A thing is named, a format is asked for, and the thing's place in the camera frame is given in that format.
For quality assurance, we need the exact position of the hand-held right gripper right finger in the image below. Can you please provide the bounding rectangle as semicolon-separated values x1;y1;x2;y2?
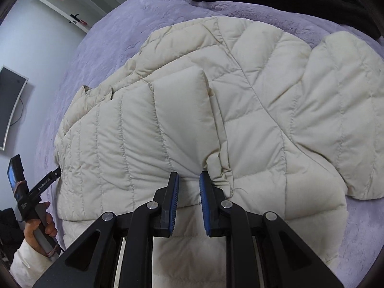
199;171;344;288

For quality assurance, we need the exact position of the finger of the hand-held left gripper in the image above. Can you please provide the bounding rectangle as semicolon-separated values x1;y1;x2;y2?
48;167;62;183

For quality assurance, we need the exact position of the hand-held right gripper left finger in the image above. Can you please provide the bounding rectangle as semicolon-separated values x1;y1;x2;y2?
31;172;180;288

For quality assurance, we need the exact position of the cream puffer jacket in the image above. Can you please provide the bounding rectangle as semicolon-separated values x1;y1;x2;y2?
53;16;384;288

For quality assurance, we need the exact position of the person's left hand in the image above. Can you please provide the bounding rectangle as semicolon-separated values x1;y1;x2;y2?
24;201;58;252

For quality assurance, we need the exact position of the dark cloth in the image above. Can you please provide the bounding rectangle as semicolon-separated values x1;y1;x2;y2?
0;209;20;261

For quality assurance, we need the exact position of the purple plush blanket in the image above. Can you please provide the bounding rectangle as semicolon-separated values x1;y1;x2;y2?
33;0;384;288

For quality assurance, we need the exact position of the white wardrobe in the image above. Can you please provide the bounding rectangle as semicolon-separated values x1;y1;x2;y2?
28;0;136;34

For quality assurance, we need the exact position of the thin screen cable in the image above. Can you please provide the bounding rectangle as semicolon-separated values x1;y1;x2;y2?
11;97;24;126

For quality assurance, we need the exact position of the wall-mounted flat screen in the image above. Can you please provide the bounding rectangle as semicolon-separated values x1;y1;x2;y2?
0;65;29;151

